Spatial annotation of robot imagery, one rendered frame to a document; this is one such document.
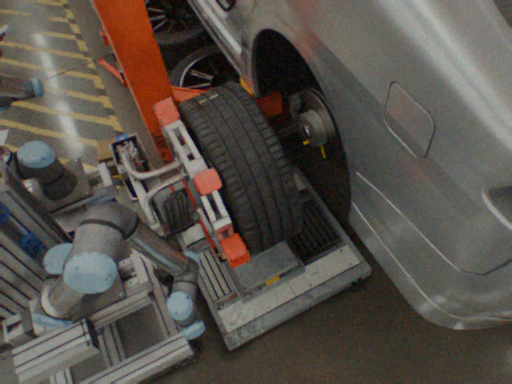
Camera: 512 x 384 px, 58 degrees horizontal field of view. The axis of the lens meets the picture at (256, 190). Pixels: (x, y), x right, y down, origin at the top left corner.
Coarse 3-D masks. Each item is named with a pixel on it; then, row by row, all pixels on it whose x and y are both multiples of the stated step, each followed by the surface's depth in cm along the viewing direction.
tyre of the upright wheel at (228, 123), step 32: (224, 96) 162; (192, 128) 163; (224, 128) 153; (256, 128) 154; (224, 160) 150; (256, 160) 151; (256, 192) 153; (288, 192) 156; (256, 224) 158; (288, 224) 165
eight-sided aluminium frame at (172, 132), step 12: (168, 132) 162; (180, 132) 164; (168, 144) 188; (180, 144) 191; (192, 144) 158; (180, 156) 155; (192, 168) 152; (204, 168) 153; (192, 180) 155; (216, 192) 155; (204, 204) 154; (216, 204) 159; (204, 216) 200; (216, 216) 157; (228, 216) 157; (216, 228) 156; (228, 228) 159; (216, 240) 188
